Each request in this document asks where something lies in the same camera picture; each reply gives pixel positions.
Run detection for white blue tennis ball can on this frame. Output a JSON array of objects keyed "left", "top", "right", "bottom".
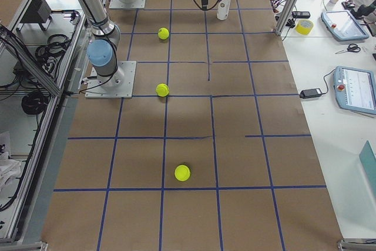
[{"left": 217, "top": 0, "right": 231, "bottom": 21}]

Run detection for tennis ball near gripper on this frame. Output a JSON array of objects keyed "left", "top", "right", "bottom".
[{"left": 156, "top": 83, "right": 170, "bottom": 97}]

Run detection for front tennis ball Roland Garros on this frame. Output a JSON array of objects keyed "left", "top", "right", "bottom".
[{"left": 174, "top": 164, "right": 191, "bottom": 182}]

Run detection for black phone device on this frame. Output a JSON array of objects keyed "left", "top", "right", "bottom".
[{"left": 291, "top": 11, "right": 311, "bottom": 19}]

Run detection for yellow tape roll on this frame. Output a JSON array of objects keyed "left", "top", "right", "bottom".
[{"left": 296, "top": 19, "right": 314, "bottom": 35}]

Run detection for upper teach pendant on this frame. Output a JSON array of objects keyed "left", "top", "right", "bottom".
[{"left": 321, "top": 10, "right": 369, "bottom": 41}]

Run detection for teach pendant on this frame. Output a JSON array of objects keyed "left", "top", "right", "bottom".
[
  {"left": 333, "top": 66, "right": 375, "bottom": 115},
  {"left": 321, "top": 10, "right": 369, "bottom": 41}
]

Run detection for black power brick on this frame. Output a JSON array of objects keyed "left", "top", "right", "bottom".
[{"left": 299, "top": 88, "right": 323, "bottom": 99}]

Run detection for lower teach pendant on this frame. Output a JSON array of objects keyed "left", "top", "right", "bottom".
[{"left": 333, "top": 66, "right": 375, "bottom": 115}]

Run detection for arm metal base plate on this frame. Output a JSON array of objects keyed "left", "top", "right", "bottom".
[
  {"left": 85, "top": 61, "right": 137, "bottom": 99},
  {"left": 109, "top": 0, "right": 146, "bottom": 10}
]

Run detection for aluminium frame post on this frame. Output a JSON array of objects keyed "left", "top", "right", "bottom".
[{"left": 275, "top": 0, "right": 313, "bottom": 36}]

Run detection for black handled scissors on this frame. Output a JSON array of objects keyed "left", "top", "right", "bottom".
[{"left": 335, "top": 43, "right": 361, "bottom": 54}]

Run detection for aluminium frame rail left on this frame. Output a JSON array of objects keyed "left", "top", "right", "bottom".
[{"left": 1, "top": 25, "right": 62, "bottom": 96}]

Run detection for coiled black cables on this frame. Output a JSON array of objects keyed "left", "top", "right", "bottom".
[{"left": 21, "top": 89, "right": 45, "bottom": 116}]

